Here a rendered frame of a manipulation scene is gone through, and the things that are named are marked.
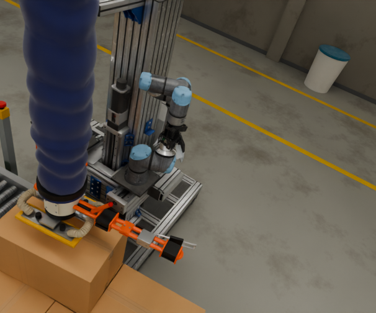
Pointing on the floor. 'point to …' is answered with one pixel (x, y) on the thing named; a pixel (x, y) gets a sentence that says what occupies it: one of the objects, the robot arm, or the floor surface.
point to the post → (6, 138)
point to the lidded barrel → (326, 68)
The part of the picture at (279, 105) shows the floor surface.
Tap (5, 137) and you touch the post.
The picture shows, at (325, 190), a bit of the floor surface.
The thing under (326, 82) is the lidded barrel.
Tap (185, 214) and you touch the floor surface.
